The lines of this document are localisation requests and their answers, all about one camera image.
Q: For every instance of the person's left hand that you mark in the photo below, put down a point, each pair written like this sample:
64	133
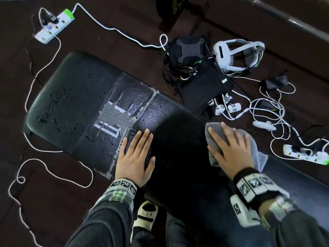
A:
133	167

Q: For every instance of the person's right hand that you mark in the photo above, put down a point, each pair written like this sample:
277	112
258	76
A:
236	156

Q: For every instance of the grey cleaning cloth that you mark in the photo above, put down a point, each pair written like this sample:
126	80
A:
257	156

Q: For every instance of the black bench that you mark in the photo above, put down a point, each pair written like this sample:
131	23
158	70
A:
77	100

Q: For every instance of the person's left forearm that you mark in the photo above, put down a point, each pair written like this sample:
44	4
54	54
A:
108	223

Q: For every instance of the person's right forearm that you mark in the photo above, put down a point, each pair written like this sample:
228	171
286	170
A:
295	228

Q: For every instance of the person's dark trousers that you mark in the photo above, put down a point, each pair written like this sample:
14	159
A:
177	231

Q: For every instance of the left marker wristband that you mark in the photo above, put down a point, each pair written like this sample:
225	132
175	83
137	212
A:
123	185

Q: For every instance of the marker wristband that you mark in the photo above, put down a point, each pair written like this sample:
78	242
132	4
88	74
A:
254	187
123	185

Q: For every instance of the right marker wristband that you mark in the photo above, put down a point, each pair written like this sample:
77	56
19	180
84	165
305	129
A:
254	187

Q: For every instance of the white handheld controller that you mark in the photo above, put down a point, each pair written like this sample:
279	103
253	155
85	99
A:
263	125

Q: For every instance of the small white marker block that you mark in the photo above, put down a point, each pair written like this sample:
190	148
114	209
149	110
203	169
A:
227	97
234	108
219	109

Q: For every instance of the cream foam slipper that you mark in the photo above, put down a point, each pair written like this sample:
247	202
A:
145	218

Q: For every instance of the flat black battery pack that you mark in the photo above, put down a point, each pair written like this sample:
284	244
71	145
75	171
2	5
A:
266	105

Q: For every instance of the white power strip green end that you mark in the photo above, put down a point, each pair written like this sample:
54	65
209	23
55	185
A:
308	155
55	26

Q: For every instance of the black power adapter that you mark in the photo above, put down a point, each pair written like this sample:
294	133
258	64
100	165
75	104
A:
273	83

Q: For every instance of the white headset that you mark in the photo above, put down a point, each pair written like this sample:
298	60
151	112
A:
222	53

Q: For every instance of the steel barbell bar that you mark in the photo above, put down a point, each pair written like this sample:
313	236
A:
295	21

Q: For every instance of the black yellow print weight plate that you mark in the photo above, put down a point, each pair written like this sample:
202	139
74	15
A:
172	7

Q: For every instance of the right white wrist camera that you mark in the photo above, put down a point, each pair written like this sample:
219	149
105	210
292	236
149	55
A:
243	213

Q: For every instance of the black head-mount device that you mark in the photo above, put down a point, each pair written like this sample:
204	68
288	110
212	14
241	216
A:
203	90

